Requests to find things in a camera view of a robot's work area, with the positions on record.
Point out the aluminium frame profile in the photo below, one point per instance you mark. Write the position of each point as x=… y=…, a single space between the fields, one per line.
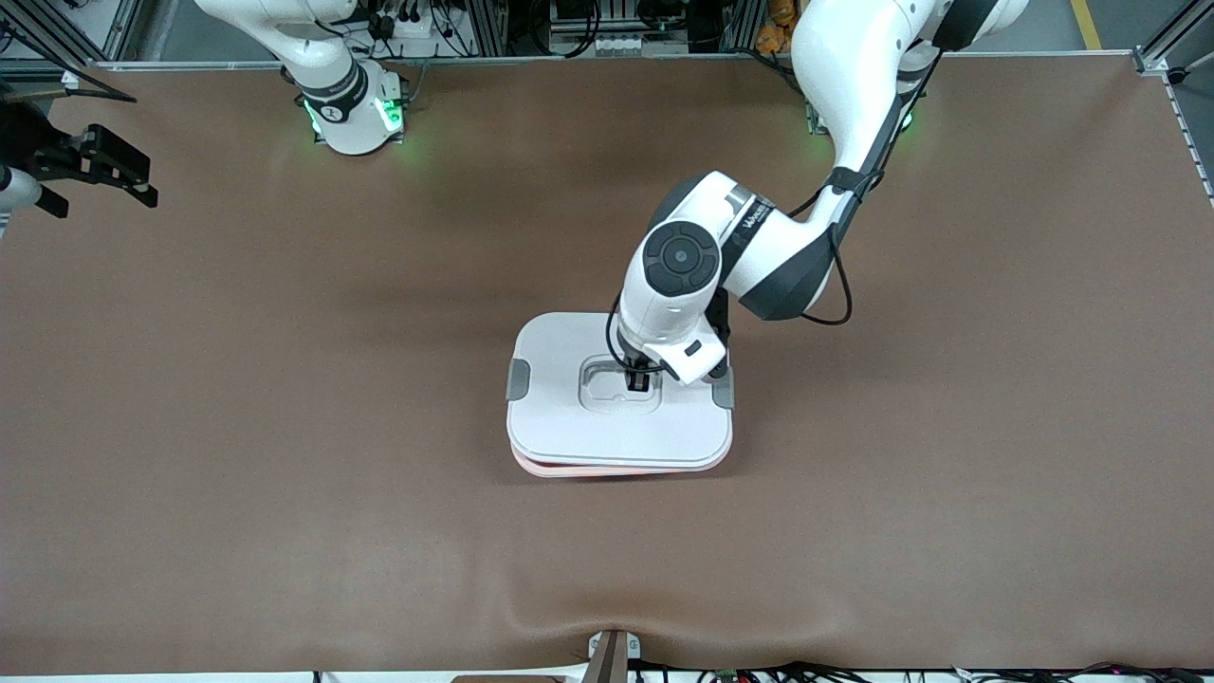
x=1162 y=47
x=121 y=28

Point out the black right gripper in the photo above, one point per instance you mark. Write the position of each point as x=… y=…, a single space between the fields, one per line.
x=47 y=157

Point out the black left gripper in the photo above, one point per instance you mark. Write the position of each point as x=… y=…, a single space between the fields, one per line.
x=636 y=371

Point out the metal table edge bracket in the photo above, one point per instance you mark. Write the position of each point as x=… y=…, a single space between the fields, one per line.
x=612 y=659

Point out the pink plastic box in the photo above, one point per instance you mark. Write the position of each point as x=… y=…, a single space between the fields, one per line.
x=607 y=471

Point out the orange toy pile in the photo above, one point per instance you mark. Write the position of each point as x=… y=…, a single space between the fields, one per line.
x=773 y=33

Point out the white power strip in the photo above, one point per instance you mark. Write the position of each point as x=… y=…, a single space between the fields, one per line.
x=618 y=45

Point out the white box lid grey clips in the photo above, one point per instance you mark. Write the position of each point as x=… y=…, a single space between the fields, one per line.
x=588 y=436

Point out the silver table edge rail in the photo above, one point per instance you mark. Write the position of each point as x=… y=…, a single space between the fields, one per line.
x=569 y=59

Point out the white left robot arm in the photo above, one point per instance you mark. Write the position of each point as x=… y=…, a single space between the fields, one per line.
x=678 y=285

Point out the white socket box with plugs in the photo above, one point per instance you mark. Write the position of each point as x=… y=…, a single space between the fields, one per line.
x=417 y=38

